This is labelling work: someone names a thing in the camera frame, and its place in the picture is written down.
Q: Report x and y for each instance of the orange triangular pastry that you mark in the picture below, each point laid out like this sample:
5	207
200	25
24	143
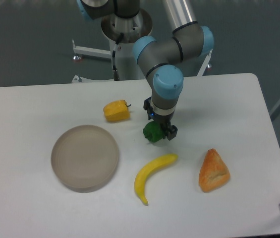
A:
214	173

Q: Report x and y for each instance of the yellow banana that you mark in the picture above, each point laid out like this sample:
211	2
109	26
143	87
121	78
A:
148	170

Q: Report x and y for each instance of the yellow bell pepper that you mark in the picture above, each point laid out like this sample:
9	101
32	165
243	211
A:
116	111

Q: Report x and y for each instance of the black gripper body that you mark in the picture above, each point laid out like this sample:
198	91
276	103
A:
161	116

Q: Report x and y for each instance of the green bell pepper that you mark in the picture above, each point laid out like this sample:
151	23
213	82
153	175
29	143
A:
153	132

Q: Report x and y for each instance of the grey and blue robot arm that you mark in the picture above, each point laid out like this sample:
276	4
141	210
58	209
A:
166	84

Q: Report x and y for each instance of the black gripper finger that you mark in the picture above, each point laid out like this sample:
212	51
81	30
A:
169	131

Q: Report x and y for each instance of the beige round plate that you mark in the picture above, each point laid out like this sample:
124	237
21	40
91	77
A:
85	158

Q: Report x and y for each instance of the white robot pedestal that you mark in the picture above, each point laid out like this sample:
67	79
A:
134	53

